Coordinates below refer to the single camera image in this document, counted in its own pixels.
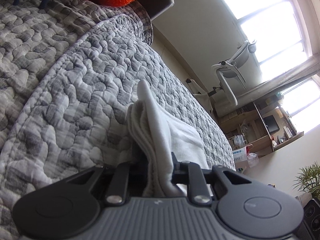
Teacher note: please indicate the white garment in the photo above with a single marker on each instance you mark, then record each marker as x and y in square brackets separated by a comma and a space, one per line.
[161, 136]

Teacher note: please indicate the wooden desk shelf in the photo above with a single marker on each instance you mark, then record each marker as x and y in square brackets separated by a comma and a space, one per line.
[263, 126]

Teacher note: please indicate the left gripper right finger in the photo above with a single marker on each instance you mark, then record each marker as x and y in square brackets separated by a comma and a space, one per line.
[195, 178]

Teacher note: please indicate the grey curtain right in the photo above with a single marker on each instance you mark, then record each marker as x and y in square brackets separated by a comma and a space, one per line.
[296, 75]

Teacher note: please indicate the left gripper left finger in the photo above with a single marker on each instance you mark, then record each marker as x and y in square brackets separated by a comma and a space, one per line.
[129, 180]

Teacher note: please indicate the grey office chair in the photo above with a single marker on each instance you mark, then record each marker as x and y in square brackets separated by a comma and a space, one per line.
[223, 70]

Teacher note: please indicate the white paper shopping bag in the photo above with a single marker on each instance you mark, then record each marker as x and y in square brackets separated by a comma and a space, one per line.
[241, 159]

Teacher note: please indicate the green potted plant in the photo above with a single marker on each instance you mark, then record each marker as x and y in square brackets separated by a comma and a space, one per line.
[308, 180]

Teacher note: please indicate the grey checked quilt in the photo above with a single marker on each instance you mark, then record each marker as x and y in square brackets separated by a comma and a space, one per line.
[68, 75]

